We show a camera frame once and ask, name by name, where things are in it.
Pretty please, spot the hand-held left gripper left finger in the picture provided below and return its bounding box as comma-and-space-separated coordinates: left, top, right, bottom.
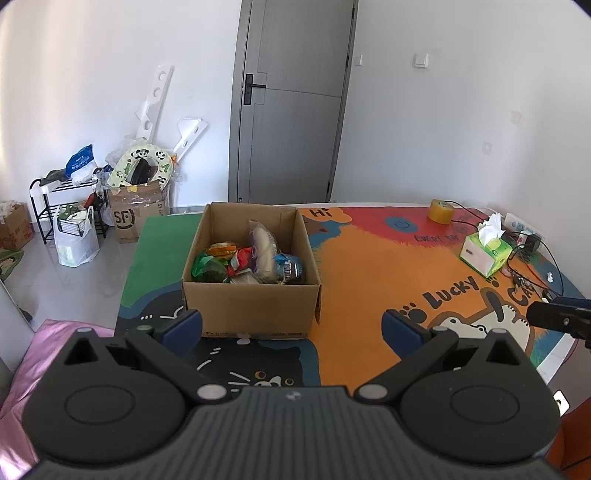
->
60, 309, 241, 407

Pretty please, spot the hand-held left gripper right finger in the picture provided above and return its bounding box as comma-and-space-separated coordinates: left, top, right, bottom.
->
353, 309, 532, 407

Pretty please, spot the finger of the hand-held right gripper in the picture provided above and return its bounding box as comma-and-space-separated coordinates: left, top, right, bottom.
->
526, 298, 591, 349

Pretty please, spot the green snack packet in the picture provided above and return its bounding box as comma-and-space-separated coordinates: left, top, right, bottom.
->
191, 249, 230, 283

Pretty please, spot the red snack packet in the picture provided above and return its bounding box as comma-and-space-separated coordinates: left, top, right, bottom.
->
229, 247, 257, 274

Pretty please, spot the clear bread packet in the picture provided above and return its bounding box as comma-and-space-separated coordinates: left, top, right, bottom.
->
248, 220, 283, 284

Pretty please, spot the green tissue box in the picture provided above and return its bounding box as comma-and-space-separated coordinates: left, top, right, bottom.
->
459, 213, 514, 278

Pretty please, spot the white power strip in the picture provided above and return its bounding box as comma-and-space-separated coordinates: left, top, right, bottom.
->
504, 212, 546, 241

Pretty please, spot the printed brown cardboard box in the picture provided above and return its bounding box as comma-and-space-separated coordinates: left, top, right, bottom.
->
107, 180, 171, 244

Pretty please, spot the yellow tape roll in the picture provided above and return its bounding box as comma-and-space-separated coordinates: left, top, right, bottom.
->
428, 198, 453, 224

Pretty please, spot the white plastic bag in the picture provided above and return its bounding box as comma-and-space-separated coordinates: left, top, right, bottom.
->
55, 205, 100, 267

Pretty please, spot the pink blanket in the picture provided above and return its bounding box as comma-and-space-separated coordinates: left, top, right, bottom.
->
0, 318, 116, 467

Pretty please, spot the black shoe rack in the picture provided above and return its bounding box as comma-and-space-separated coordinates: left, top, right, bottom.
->
30, 178, 110, 244

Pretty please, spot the short white board with holes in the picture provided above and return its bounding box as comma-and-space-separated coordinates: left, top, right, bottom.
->
172, 119, 208, 163

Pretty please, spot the blue plastic bag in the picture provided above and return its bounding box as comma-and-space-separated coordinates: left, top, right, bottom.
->
65, 144, 100, 185

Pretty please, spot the small brown cardboard box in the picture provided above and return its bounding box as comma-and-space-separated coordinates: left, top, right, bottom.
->
0, 200, 34, 252

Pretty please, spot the long white board with holes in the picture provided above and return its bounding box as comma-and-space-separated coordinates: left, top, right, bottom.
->
134, 65, 176, 144

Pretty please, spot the grey door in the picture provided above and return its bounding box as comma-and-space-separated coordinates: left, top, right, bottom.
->
228, 0, 360, 204

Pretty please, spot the red cable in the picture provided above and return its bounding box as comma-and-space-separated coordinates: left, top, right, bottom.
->
508, 256, 555, 296

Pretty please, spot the black cable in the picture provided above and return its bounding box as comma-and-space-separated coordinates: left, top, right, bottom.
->
445, 200, 565, 296

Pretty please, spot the black door handle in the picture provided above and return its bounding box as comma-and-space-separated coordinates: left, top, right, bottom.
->
242, 73, 267, 106

